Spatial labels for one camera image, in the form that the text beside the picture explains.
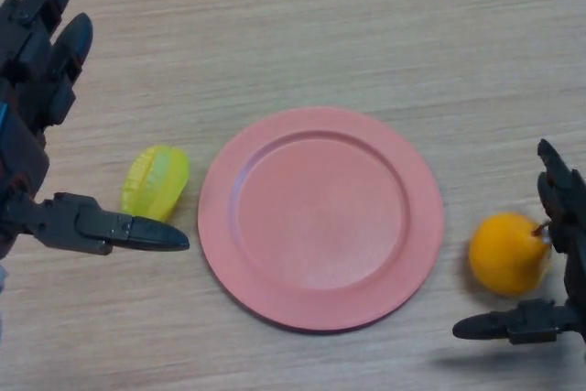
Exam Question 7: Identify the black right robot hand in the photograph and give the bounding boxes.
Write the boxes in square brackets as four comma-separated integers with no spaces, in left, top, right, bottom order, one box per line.
[451,137,586,346]

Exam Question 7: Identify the pink round plate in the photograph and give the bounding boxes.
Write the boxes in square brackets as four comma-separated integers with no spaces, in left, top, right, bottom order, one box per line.
[197,105,445,332]

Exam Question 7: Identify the yellow orange pear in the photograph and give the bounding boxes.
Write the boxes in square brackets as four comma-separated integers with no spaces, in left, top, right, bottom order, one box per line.
[467,212,555,297]

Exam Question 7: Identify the yellow green starfruit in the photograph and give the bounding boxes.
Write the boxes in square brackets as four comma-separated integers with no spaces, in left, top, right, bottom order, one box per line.
[119,144,191,223]

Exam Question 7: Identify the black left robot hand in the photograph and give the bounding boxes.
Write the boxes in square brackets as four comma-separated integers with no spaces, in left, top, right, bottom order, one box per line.
[0,0,190,260]

